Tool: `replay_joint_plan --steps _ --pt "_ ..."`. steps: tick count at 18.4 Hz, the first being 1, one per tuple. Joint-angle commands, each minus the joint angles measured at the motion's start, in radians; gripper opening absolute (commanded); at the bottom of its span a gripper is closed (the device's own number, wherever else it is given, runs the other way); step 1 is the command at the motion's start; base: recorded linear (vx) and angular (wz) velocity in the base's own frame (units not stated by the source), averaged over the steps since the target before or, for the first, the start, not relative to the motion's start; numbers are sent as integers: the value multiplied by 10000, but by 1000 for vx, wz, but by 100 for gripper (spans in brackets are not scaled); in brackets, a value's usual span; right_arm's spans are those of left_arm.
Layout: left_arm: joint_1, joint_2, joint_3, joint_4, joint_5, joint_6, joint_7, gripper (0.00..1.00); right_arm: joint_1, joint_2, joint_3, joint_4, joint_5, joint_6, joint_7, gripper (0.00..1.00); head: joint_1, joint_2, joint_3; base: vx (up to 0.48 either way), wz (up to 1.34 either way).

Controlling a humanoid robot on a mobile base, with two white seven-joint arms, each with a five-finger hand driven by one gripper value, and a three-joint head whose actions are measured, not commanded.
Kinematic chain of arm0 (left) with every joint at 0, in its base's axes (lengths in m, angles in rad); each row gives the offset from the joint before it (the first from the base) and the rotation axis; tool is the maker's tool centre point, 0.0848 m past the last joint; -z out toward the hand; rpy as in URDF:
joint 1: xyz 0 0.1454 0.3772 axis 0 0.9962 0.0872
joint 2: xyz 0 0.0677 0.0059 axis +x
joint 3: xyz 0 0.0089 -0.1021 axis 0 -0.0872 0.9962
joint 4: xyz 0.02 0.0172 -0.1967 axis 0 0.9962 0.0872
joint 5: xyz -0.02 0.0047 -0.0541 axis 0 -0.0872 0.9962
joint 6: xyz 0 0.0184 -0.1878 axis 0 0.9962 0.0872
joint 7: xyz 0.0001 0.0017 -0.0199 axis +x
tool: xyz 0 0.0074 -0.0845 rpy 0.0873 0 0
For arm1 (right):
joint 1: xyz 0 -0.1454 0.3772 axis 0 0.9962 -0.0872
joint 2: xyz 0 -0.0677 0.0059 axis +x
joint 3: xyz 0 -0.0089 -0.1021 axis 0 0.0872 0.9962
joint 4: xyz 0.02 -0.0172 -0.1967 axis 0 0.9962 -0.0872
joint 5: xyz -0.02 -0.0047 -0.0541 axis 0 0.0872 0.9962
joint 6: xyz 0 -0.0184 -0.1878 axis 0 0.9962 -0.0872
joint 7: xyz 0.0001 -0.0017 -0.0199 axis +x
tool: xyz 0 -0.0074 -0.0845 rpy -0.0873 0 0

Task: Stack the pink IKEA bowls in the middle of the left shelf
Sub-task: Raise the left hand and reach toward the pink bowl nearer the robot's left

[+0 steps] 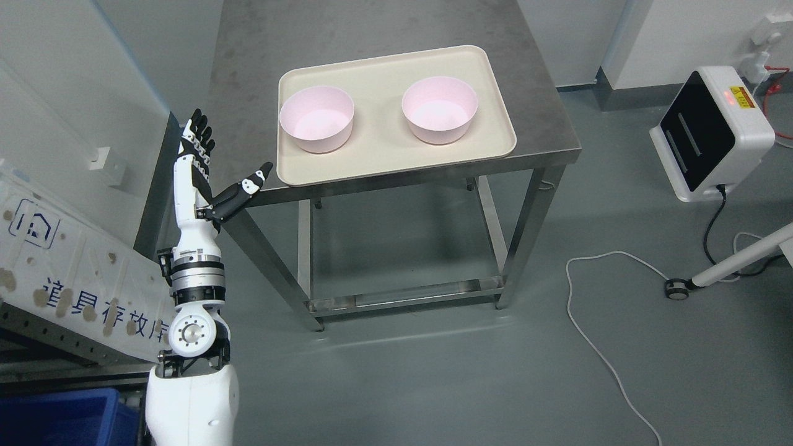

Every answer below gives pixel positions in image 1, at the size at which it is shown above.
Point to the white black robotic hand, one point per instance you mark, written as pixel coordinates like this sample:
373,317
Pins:
191,190

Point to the pink bowl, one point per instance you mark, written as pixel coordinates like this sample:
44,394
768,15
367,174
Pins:
318,119
439,110

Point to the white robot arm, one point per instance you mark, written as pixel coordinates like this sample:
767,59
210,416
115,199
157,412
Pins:
192,394

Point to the metal shelf rack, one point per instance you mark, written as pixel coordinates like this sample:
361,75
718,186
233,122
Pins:
39,356

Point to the white sign with blue letters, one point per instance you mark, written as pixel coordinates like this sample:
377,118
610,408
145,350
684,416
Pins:
77,276

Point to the beige plastic tray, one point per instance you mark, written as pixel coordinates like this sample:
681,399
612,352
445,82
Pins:
381,141

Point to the blue plastic bin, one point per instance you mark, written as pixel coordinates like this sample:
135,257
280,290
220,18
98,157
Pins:
82,417

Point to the stainless steel table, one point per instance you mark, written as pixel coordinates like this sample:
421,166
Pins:
259,41

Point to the white stand leg with caster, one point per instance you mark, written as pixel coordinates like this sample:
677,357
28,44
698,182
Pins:
678,289

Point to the white black box device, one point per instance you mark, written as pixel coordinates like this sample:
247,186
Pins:
713,135

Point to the white wall socket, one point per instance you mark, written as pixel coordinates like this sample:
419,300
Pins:
103,160

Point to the white wall outlet with plug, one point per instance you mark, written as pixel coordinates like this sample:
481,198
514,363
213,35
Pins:
766,35

